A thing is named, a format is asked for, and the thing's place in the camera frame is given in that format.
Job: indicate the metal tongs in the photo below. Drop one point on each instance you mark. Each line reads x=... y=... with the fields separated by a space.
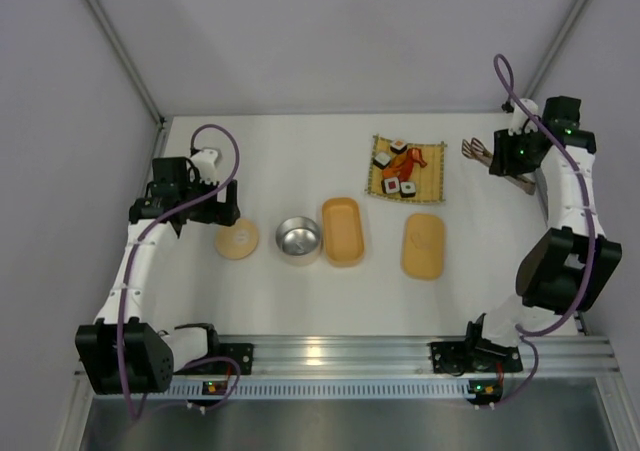
x=475 y=150

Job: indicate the oblong tan box lid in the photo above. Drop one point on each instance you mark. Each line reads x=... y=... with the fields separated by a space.
x=424 y=247

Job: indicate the green sushi roll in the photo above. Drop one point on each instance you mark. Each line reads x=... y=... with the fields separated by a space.
x=408 y=189

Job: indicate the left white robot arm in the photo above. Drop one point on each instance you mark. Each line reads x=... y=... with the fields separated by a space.
x=121 y=350

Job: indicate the red sushi roll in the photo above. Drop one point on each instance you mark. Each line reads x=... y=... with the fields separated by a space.
x=391 y=185

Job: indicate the oblong tan lunch box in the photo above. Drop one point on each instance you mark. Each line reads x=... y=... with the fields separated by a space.
x=343 y=234

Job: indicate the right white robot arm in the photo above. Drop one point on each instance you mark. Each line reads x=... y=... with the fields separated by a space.
x=566 y=270

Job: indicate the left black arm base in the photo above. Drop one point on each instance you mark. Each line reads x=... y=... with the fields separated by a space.
x=242 y=353

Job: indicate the orange toy chicken leg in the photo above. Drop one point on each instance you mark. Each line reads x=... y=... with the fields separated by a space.
x=415 y=155

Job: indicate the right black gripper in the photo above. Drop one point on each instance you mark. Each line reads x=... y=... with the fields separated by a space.
x=501 y=153

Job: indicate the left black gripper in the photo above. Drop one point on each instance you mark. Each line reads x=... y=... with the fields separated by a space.
x=228 y=202

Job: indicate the orange sushi roll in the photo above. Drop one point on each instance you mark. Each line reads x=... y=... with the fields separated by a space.
x=398 y=146

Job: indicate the aluminium mounting rail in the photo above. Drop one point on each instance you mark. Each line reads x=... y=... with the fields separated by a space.
x=404 y=357

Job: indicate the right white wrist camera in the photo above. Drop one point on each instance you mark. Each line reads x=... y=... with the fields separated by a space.
x=520 y=121

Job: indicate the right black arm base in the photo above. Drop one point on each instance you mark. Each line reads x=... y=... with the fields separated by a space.
x=457 y=358

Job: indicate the round steel container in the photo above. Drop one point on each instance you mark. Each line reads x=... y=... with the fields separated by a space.
x=299 y=240

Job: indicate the grey slotted cable duct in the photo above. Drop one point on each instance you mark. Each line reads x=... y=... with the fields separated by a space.
x=341 y=389

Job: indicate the round tan lid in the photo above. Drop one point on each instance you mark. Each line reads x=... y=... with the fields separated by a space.
x=237 y=241

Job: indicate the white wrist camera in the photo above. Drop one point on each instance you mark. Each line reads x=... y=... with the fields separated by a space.
x=206 y=160
x=520 y=121

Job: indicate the red toy shrimp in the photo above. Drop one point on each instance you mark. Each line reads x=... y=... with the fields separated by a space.
x=403 y=173

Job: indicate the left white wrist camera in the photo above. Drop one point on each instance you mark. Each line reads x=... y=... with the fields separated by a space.
x=206 y=160

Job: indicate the orange toy fried piece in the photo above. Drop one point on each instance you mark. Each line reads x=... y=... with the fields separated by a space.
x=397 y=162

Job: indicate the bamboo sushi mat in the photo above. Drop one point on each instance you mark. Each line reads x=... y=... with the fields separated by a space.
x=429 y=180

